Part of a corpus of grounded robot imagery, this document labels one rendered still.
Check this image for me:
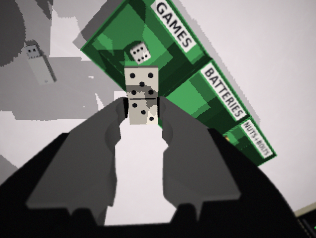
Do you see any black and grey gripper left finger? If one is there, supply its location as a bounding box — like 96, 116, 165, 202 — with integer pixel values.
0, 97, 129, 238

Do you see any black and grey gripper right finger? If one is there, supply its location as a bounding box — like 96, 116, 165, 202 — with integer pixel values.
157, 96, 307, 238

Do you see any white domino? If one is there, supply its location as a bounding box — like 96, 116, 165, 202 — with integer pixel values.
124, 65, 158, 125

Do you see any grey usb stick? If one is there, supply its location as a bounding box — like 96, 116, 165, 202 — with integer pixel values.
25, 45, 57, 85

